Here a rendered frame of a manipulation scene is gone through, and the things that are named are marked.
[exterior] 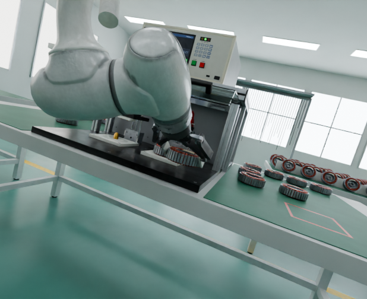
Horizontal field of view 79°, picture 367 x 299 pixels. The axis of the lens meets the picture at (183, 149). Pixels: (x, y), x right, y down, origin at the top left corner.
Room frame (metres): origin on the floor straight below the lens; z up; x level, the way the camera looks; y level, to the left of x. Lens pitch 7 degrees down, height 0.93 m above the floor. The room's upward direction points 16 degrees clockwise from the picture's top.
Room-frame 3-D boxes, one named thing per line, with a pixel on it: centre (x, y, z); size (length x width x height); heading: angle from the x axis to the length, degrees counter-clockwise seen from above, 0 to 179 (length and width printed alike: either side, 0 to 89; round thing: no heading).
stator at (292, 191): (0.93, -0.49, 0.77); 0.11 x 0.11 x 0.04
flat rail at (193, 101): (1.00, 0.15, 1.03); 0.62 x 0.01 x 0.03; 74
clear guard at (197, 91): (0.86, -0.02, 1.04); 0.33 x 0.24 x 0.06; 164
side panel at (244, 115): (1.20, -0.25, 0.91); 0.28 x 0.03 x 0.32; 164
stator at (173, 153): (0.69, -0.01, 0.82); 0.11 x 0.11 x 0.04
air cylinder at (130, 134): (1.08, 0.25, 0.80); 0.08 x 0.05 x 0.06; 74
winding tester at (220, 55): (1.21, 0.07, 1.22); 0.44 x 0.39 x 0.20; 74
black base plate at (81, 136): (0.92, 0.17, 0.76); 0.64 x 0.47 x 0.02; 74
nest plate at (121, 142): (0.94, 0.29, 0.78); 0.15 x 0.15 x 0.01; 74
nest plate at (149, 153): (0.87, 0.06, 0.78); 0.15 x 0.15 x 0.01; 74
